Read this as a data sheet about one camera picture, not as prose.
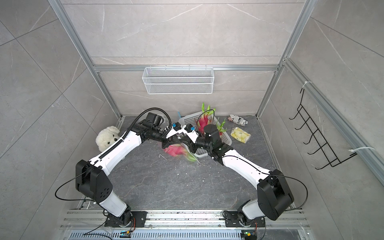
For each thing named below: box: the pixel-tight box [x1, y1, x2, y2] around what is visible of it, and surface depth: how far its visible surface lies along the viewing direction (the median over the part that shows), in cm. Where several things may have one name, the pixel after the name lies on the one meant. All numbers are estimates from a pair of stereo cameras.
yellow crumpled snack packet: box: [230, 127, 251, 144], surface depth 106 cm
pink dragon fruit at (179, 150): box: [163, 144, 197, 162], surface depth 87 cm
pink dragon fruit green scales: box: [195, 102, 216, 135], surface depth 105 cm
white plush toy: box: [95, 126, 121, 152], surface depth 85 cm
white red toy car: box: [227, 114, 249, 126], surface depth 116 cm
